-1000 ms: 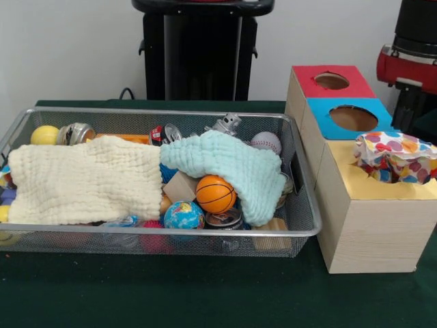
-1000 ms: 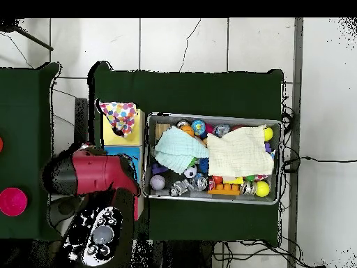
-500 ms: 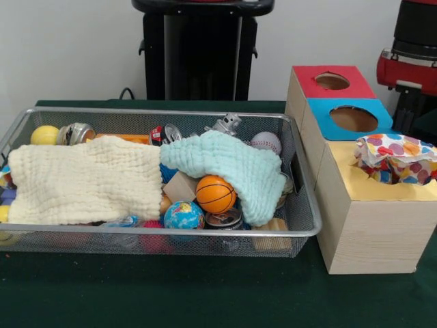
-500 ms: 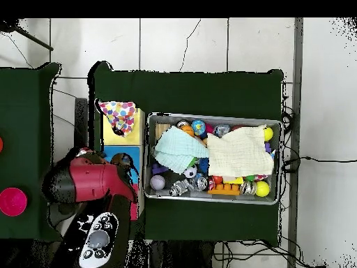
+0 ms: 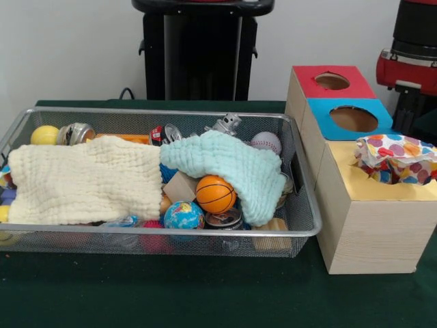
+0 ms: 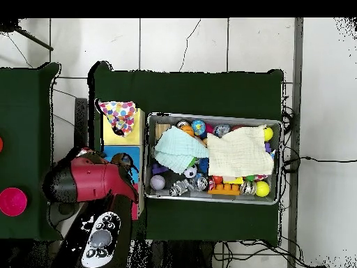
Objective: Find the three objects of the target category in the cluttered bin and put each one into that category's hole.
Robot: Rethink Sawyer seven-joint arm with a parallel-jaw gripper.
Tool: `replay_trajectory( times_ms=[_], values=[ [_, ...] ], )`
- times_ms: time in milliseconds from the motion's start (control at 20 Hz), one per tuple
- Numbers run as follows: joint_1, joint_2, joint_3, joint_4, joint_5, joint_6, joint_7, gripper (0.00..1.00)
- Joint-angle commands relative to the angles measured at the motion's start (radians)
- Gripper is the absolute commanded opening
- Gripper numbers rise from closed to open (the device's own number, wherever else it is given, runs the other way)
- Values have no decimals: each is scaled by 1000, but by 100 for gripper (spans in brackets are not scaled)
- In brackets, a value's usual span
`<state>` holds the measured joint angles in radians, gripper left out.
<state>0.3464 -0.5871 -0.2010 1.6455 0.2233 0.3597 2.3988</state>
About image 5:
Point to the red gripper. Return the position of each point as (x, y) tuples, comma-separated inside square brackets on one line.
[(410, 74)]

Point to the multicoloured patterned cloth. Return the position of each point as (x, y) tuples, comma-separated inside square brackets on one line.
[(399, 154)]

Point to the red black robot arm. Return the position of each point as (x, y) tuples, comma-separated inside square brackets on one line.
[(416, 27)]

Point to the wooden box with three holes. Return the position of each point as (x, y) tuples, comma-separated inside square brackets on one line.
[(369, 225)]

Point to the shallow clear mesh bin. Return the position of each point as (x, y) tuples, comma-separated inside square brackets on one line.
[(136, 242)]

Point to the white baseball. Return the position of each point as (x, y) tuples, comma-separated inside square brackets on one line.
[(266, 142)]

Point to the mint waffle cloth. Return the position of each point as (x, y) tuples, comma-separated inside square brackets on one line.
[(239, 164)]

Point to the grey toy robot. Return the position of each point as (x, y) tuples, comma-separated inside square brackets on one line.
[(225, 124)]

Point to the orange toy basketball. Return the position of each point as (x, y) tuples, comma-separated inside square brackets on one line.
[(216, 195)]

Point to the plain wooden block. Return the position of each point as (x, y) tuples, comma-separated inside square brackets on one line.
[(179, 188)]

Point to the blue globe ball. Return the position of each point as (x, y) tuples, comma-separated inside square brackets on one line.
[(183, 216)]

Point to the crushed silver drink can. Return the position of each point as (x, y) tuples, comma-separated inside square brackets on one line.
[(76, 134)]

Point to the cream waffle cloth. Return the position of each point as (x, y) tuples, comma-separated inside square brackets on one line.
[(75, 181)]

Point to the yellow ball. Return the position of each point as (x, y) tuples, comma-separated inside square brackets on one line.
[(44, 135)]

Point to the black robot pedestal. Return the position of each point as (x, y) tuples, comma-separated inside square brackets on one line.
[(198, 55)]

